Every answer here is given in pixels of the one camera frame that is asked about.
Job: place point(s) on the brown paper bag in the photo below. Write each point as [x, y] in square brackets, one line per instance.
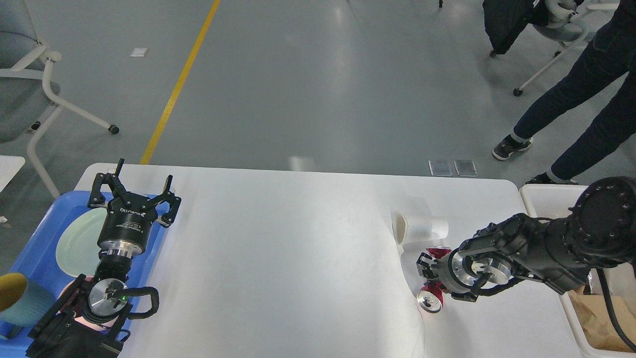
[591, 311]

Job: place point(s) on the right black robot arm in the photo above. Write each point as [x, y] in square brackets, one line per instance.
[599, 233]

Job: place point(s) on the person in dark trousers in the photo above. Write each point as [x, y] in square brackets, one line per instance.
[609, 56]

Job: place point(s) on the grey office chair left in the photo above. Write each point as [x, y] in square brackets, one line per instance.
[29, 97]

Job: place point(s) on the white side table edge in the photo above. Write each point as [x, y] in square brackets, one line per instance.
[9, 167]

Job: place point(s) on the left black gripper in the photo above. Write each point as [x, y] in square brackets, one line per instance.
[126, 226]

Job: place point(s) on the grey office chair right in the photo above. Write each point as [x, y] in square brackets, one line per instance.
[567, 27]

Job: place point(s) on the black jacket on chair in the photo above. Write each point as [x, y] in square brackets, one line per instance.
[504, 20]

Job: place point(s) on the pink mug dark inside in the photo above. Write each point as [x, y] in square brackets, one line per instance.
[80, 319]

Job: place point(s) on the teal mug yellow inside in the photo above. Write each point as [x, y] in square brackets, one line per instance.
[23, 302]

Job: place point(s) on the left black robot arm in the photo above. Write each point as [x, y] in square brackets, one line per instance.
[88, 318]

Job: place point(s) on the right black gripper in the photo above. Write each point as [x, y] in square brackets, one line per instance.
[454, 275]

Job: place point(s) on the crushed red can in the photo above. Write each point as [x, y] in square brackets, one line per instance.
[427, 301]

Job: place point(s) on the white paper cup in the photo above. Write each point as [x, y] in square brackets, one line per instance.
[412, 227]

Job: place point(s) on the grey office chair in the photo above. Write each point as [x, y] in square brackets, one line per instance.
[567, 27]
[29, 97]

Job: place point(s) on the mint green plate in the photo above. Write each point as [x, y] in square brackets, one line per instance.
[77, 249]

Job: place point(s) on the white waste bin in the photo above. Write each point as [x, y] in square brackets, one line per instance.
[554, 201]

